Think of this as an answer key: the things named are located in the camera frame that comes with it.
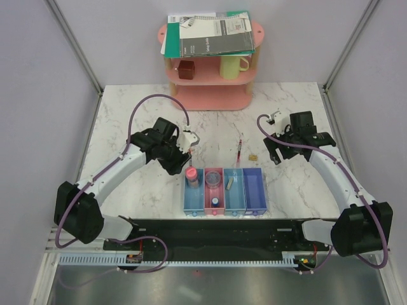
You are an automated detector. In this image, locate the light blue cable duct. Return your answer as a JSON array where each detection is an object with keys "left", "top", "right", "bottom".
[{"left": 59, "top": 252, "right": 317, "bottom": 268}]

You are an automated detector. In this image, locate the beige eraser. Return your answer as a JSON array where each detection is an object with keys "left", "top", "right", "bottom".
[{"left": 226, "top": 177, "right": 234, "bottom": 190}]

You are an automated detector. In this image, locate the purple blue bin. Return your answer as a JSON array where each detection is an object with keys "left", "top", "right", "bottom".
[{"left": 243, "top": 168, "right": 267, "bottom": 216}]

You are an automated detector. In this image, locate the pink bin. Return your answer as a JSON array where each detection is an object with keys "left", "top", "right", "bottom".
[{"left": 203, "top": 168, "right": 225, "bottom": 216}]

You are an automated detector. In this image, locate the brown cube box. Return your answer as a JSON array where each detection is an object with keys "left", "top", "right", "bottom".
[{"left": 177, "top": 60, "right": 195, "bottom": 80}]

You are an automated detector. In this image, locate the red pen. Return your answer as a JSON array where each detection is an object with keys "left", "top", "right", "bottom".
[
  {"left": 189, "top": 149, "right": 193, "bottom": 166},
  {"left": 235, "top": 139, "right": 242, "bottom": 168}
]

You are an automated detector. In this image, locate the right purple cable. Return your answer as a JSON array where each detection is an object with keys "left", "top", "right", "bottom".
[{"left": 256, "top": 114, "right": 390, "bottom": 274}]

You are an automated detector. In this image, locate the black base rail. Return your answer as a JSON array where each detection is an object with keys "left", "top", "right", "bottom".
[{"left": 102, "top": 219, "right": 329, "bottom": 261}]

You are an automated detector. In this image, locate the right red pen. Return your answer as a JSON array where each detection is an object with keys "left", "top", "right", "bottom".
[{"left": 235, "top": 139, "right": 242, "bottom": 168}]

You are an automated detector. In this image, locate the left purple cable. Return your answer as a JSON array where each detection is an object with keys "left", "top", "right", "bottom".
[{"left": 55, "top": 94, "right": 191, "bottom": 248}]

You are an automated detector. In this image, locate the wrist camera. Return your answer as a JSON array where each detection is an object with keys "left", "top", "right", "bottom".
[
  {"left": 176, "top": 130, "right": 200, "bottom": 153},
  {"left": 267, "top": 111, "right": 289, "bottom": 133}
]

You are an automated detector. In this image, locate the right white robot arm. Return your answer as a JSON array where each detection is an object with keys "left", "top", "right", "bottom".
[{"left": 263, "top": 111, "right": 393, "bottom": 257}]

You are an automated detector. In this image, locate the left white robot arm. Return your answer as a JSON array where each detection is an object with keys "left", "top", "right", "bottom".
[{"left": 53, "top": 118, "right": 200, "bottom": 250}]

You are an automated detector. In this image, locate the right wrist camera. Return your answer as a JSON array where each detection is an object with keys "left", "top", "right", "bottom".
[{"left": 267, "top": 111, "right": 289, "bottom": 133}]

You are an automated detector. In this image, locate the yellow mug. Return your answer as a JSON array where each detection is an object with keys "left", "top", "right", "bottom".
[{"left": 219, "top": 56, "right": 249, "bottom": 80}]

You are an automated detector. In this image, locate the blue glue stick grey cap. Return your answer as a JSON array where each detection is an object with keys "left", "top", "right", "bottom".
[{"left": 211, "top": 197, "right": 219, "bottom": 208}]

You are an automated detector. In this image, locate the left red pen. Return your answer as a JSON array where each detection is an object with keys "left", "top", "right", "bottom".
[{"left": 189, "top": 149, "right": 193, "bottom": 166}]

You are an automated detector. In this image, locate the stack of manuals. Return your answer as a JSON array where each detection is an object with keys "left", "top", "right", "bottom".
[{"left": 161, "top": 11, "right": 255, "bottom": 58}]

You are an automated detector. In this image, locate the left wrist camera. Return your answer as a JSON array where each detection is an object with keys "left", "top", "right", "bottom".
[{"left": 176, "top": 130, "right": 200, "bottom": 153}]

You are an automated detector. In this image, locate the yellow eraser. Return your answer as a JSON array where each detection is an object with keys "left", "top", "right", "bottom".
[{"left": 249, "top": 154, "right": 258, "bottom": 161}]

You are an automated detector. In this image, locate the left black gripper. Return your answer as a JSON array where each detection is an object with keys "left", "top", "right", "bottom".
[{"left": 157, "top": 136, "right": 191, "bottom": 176}]

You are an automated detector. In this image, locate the pink cap glue stick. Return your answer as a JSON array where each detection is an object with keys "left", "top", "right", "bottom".
[{"left": 185, "top": 166, "right": 199, "bottom": 188}]

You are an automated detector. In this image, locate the clear purple round container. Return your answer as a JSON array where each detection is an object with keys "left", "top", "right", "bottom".
[{"left": 205, "top": 171, "right": 221, "bottom": 189}]

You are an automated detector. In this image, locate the pink wooden shelf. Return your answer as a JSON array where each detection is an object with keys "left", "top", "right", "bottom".
[{"left": 164, "top": 21, "right": 265, "bottom": 111}]

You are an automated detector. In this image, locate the purple cable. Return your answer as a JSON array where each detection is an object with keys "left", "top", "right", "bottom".
[
  {"left": 256, "top": 114, "right": 390, "bottom": 274},
  {"left": 55, "top": 94, "right": 191, "bottom": 248}
]

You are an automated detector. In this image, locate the light blue bin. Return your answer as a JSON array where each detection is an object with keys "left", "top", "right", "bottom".
[
  {"left": 223, "top": 168, "right": 246, "bottom": 217},
  {"left": 183, "top": 168, "right": 204, "bottom": 217}
]

